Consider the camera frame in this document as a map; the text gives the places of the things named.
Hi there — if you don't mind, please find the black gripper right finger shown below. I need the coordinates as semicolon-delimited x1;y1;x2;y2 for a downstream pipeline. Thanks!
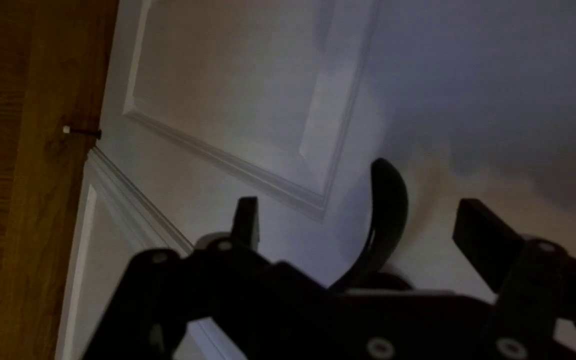
451;195;576;360

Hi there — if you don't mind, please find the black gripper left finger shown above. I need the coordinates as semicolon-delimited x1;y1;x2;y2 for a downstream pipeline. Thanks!
79;194;283;360

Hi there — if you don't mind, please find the black lever door handle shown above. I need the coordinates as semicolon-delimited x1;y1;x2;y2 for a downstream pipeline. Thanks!
327;155;412;293

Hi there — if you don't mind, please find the white panel door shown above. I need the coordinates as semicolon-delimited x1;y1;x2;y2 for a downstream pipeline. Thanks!
53;0;576;360

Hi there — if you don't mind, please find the small metal door stop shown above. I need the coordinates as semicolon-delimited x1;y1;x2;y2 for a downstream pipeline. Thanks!
60;121;104;141

